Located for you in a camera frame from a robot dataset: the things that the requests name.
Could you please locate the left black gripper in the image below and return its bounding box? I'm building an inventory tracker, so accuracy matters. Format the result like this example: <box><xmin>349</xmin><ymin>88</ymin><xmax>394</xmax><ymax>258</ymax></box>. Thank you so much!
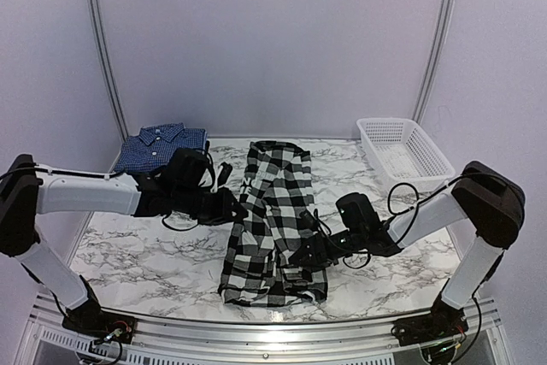
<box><xmin>173</xmin><ymin>185</ymin><xmax>249</xmax><ymax>226</ymax></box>

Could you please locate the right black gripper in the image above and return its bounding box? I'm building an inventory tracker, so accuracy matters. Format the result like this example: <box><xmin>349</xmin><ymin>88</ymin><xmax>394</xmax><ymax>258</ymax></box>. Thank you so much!
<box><xmin>289</xmin><ymin>227</ymin><xmax>366</xmax><ymax>268</ymax></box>

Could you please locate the black white plaid shirt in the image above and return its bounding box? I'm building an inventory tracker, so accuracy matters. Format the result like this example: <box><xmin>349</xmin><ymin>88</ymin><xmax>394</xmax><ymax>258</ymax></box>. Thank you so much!
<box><xmin>218</xmin><ymin>140</ymin><xmax>328</xmax><ymax>308</ymax></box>

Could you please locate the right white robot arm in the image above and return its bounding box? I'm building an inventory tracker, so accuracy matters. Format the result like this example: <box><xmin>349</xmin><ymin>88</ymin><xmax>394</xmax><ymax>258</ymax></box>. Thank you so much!
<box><xmin>289</xmin><ymin>161</ymin><xmax>526</xmax><ymax>338</ymax></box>

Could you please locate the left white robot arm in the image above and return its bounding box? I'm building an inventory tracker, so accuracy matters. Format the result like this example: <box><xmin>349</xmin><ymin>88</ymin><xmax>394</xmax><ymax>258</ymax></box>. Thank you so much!
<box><xmin>1</xmin><ymin>149</ymin><xmax>248</xmax><ymax>335</ymax></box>

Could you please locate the blue checked folded shirt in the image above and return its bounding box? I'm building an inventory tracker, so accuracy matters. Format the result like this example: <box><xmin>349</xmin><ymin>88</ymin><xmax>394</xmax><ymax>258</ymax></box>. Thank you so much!
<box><xmin>114</xmin><ymin>123</ymin><xmax>208</xmax><ymax>174</ymax></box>

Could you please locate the white plastic basket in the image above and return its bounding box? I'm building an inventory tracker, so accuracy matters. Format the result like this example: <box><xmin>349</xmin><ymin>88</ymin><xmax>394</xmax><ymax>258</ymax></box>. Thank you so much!
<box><xmin>356</xmin><ymin>117</ymin><xmax>456</xmax><ymax>193</ymax></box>

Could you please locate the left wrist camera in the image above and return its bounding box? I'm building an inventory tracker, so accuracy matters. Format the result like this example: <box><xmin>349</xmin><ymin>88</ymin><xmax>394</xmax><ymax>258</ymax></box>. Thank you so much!
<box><xmin>161</xmin><ymin>148</ymin><xmax>215</xmax><ymax>190</ymax></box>

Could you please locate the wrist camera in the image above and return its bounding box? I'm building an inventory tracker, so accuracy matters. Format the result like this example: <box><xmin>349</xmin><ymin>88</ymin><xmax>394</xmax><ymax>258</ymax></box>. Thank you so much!
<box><xmin>161</xmin><ymin>148</ymin><xmax>215</xmax><ymax>190</ymax></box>
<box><xmin>335</xmin><ymin>192</ymin><xmax>381</xmax><ymax>235</ymax></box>

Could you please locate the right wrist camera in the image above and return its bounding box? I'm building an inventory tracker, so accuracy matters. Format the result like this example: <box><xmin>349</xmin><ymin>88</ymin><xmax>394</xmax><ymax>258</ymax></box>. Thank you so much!
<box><xmin>335</xmin><ymin>192</ymin><xmax>381</xmax><ymax>235</ymax></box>

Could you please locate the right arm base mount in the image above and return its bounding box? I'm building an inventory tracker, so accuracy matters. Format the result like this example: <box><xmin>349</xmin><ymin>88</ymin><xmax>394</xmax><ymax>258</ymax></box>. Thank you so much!
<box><xmin>391</xmin><ymin>314</ymin><xmax>469</xmax><ymax>346</ymax></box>

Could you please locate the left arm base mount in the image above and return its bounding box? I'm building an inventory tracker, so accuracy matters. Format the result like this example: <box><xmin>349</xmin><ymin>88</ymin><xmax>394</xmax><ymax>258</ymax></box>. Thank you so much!
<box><xmin>62</xmin><ymin>312</ymin><xmax>137</xmax><ymax>344</ymax></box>

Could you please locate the right wall aluminium rail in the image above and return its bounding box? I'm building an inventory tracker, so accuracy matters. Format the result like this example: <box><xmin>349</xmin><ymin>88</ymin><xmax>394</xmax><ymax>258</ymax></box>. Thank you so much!
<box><xmin>412</xmin><ymin>0</ymin><xmax>456</xmax><ymax>124</ymax></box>

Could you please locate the wall aluminium rail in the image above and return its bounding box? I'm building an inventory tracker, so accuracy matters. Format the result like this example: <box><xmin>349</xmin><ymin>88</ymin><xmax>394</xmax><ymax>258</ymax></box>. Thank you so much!
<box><xmin>82</xmin><ymin>0</ymin><xmax>129</xmax><ymax>139</ymax></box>
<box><xmin>412</xmin><ymin>0</ymin><xmax>456</xmax><ymax>124</ymax></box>

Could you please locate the front aluminium frame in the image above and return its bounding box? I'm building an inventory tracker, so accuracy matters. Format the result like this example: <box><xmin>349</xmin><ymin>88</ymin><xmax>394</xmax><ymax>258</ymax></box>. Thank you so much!
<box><xmin>13</xmin><ymin>293</ymin><xmax>516</xmax><ymax>364</ymax></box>

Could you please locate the left wall aluminium rail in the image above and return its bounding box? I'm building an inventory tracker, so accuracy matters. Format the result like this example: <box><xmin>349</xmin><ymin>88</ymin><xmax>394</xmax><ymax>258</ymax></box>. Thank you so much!
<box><xmin>82</xmin><ymin>0</ymin><xmax>129</xmax><ymax>139</ymax></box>

